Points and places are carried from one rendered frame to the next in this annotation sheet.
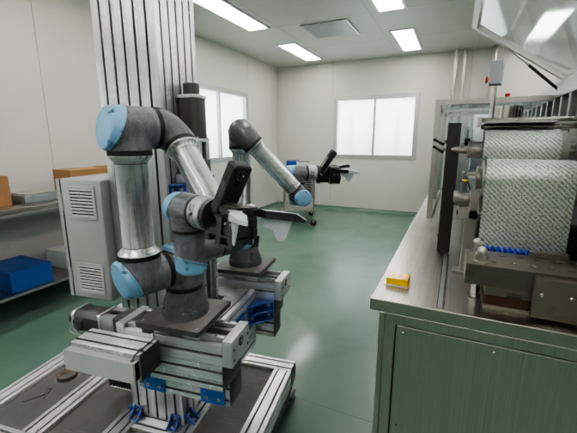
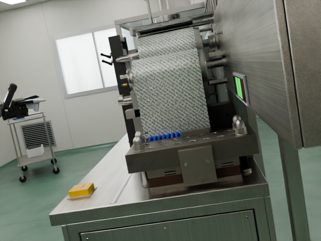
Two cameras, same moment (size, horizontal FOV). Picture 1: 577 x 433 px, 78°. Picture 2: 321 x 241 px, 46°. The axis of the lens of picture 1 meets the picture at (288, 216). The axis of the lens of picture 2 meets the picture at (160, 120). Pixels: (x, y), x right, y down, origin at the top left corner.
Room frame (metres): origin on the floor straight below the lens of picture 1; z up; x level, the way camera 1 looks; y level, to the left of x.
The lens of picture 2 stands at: (-0.16, -0.28, 1.27)
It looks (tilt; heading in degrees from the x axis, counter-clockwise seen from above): 8 degrees down; 342
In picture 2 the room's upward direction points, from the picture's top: 11 degrees counter-clockwise
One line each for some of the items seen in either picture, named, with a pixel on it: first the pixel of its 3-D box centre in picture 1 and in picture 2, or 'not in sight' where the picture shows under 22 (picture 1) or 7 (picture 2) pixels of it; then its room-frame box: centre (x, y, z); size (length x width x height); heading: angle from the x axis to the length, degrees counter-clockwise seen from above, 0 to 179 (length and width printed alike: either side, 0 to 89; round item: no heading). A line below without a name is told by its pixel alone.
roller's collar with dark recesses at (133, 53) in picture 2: (476, 149); (136, 56); (1.42, -0.74, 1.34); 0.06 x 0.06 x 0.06; 65
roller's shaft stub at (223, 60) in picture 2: not in sight; (216, 62); (1.06, -0.92, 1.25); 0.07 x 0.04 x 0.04; 65
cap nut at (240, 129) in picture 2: not in sight; (240, 126); (0.84, -0.85, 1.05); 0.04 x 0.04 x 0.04
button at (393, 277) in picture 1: (397, 278); (81, 190); (1.13, -0.37, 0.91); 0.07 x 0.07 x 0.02; 65
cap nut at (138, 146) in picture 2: (482, 253); (137, 143); (0.98, -0.56, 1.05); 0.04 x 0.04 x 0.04
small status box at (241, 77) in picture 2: not in sight; (240, 87); (0.69, -0.78, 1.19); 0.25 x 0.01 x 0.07; 155
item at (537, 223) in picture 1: (523, 225); (173, 111); (1.08, -0.73, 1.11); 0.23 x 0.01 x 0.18; 65
